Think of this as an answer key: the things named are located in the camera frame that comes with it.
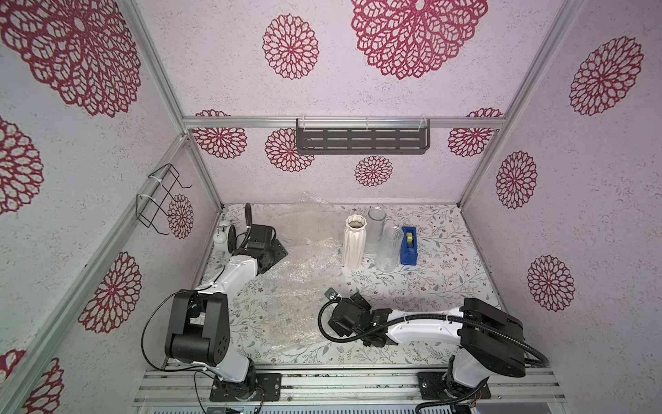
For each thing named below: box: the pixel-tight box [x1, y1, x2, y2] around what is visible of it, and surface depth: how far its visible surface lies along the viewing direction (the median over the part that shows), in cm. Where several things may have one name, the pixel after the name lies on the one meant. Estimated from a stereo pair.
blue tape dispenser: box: [399, 226, 419, 266], surface depth 102 cm
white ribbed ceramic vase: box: [342, 213, 368, 270], surface depth 88 cm
